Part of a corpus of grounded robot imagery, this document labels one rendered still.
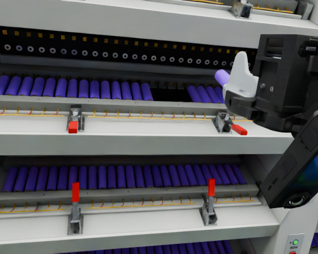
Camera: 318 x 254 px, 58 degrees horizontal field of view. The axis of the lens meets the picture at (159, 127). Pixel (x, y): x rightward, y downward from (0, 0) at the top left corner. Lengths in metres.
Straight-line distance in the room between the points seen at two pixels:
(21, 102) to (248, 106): 0.37
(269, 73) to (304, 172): 0.09
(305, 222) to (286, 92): 0.52
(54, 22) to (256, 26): 0.32
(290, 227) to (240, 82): 0.45
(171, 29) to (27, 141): 0.29
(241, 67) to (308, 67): 0.09
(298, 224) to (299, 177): 0.46
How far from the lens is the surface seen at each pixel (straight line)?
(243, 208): 0.69
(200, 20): 0.49
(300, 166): 0.26
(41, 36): 0.62
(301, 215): 0.72
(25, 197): 0.62
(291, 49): 0.25
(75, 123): 0.44
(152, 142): 0.50
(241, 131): 0.48
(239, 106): 0.29
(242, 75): 0.33
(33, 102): 0.52
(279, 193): 0.29
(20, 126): 0.51
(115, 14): 0.46
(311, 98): 0.26
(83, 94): 0.55
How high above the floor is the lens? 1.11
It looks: 17 degrees down
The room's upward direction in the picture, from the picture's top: 5 degrees clockwise
